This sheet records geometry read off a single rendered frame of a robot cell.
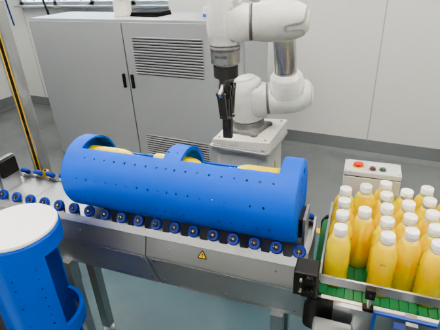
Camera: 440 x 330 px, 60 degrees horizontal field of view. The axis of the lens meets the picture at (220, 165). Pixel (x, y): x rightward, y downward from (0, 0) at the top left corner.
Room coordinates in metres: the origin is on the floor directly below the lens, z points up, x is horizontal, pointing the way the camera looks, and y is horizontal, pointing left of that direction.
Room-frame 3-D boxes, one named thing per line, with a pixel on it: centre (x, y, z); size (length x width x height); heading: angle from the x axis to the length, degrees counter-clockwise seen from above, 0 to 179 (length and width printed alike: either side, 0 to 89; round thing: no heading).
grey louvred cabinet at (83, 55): (3.49, 0.63, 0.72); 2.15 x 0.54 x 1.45; 63
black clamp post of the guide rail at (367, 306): (0.77, -0.41, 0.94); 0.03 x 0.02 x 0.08; 69
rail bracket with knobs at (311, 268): (0.86, -0.25, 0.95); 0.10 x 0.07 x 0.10; 159
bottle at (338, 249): (0.89, -0.34, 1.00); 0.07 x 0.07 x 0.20
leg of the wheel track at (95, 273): (1.50, 0.67, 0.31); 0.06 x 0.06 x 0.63; 69
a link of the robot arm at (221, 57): (1.16, -0.03, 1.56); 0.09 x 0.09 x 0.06
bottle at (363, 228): (0.97, -0.44, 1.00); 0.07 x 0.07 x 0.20
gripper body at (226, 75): (1.16, -0.03, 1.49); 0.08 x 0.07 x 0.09; 158
